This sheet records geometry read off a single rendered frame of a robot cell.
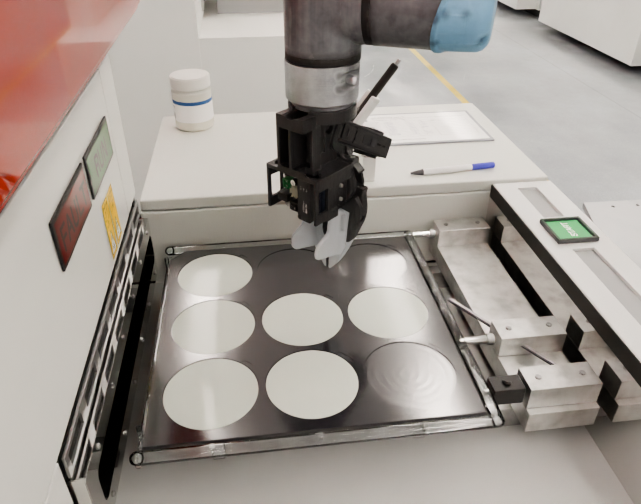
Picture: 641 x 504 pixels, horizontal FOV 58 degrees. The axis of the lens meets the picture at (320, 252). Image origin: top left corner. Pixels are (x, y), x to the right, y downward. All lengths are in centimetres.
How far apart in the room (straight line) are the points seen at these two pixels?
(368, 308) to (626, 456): 32
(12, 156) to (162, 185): 60
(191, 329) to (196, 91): 49
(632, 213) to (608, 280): 49
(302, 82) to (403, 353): 32
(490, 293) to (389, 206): 20
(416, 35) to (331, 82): 9
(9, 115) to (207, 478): 46
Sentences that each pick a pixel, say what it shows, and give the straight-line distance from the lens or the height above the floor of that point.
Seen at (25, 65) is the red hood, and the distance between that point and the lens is 37.
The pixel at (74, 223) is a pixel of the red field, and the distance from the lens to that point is 58.
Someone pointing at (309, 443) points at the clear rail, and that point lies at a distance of 59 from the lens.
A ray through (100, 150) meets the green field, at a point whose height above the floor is 110.
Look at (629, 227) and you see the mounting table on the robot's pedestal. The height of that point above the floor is 82.
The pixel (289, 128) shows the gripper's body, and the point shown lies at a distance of 59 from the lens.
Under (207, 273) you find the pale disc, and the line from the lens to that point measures 81.
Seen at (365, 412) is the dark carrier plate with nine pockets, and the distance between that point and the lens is 62.
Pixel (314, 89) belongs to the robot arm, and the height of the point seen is 119.
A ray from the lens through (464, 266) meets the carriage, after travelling 87.
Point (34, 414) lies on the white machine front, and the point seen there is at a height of 104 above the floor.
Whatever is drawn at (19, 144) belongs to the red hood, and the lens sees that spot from 34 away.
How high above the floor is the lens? 136
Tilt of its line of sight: 33 degrees down
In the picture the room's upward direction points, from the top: straight up
